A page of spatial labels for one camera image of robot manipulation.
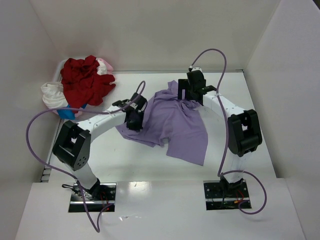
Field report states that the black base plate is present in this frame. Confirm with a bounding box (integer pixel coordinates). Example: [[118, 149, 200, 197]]
[[203, 180, 252, 211], [62, 183, 117, 213]]

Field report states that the blue t-shirt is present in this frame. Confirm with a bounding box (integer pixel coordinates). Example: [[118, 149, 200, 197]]
[[56, 109, 83, 121]]

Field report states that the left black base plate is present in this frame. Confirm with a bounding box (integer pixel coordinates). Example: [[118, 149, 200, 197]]
[[62, 183, 117, 213]]

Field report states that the purple t-shirt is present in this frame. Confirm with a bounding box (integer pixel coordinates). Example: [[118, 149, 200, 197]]
[[116, 80, 208, 166]]

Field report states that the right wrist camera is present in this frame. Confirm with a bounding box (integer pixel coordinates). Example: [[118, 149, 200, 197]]
[[188, 65, 203, 73]]

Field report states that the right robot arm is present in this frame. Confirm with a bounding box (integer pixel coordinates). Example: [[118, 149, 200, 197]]
[[178, 67, 263, 197]]

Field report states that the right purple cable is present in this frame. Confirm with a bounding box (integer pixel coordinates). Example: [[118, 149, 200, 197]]
[[189, 48, 268, 216]]

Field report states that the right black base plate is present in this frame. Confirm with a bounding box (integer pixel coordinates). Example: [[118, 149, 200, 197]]
[[203, 180, 252, 211]]

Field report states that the purple cable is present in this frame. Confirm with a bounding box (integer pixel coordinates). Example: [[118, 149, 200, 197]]
[[189, 48, 268, 216], [26, 80, 147, 233]]

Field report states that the white laundry basket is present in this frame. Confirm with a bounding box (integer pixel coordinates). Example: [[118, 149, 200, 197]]
[[52, 59, 68, 82]]

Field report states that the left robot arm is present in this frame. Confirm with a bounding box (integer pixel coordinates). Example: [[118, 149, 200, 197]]
[[52, 92, 148, 199]]

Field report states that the white t-shirt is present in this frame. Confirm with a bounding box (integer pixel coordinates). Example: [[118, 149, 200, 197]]
[[40, 82, 68, 109]]

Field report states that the red t-shirt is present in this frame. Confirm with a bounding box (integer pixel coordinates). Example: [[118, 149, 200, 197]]
[[60, 55, 116, 108]]

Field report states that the pink t-shirt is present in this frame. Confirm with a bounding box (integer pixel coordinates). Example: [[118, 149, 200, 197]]
[[96, 58, 114, 76]]

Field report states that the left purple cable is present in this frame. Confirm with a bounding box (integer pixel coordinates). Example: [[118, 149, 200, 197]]
[[26, 80, 147, 233]]

